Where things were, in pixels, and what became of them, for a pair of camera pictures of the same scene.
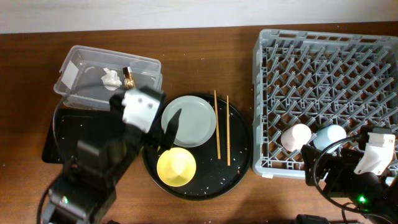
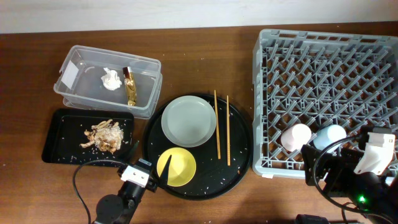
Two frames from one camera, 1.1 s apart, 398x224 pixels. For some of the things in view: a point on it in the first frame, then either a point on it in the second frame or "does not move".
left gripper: [154, 138] → [163, 176]
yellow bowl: [176, 167] does not move
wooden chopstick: [229, 158] does not move
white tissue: [111, 81] does not move
